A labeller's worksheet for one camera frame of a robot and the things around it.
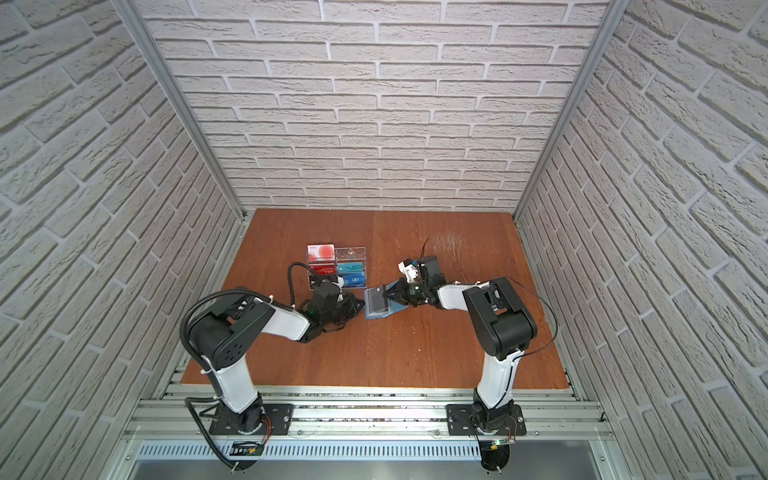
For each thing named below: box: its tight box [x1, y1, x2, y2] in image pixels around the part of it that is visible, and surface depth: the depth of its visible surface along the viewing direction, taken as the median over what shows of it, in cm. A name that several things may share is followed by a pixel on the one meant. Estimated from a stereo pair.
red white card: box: [307, 244, 335, 261], surface depth 99 cm
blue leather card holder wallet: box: [364, 279, 408, 319], surface depth 93 cm
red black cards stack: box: [309, 265, 337, 285], surface depth 99 cm
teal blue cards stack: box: [337, 262, 366, 287], surface depth 99 cm
